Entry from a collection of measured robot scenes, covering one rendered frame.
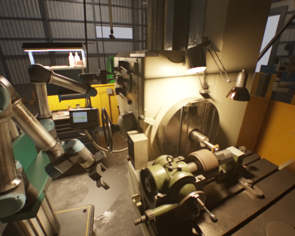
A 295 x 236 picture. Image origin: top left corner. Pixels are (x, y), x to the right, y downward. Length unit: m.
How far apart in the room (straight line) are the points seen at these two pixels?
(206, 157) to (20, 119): 0.98
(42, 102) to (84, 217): 1.24
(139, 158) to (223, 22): 1.16
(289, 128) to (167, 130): 2.33
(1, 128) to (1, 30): 14.35
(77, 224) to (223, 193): 1.42
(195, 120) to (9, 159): 1.05
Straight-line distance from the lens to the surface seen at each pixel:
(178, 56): 1.08
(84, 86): 1.29
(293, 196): 1.49
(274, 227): 1.22
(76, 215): 1.99
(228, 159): 1.19
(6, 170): 0.76
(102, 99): 3.83
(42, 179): 1.14
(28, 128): 0.82
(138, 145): 1.00
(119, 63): 1.26
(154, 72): 0.99
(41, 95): 1.39
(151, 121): 1.02
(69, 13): 14.48
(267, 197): 1.37
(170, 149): 1.15
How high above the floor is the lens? 1.87
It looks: 23 degrees down
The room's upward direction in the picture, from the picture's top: straight up
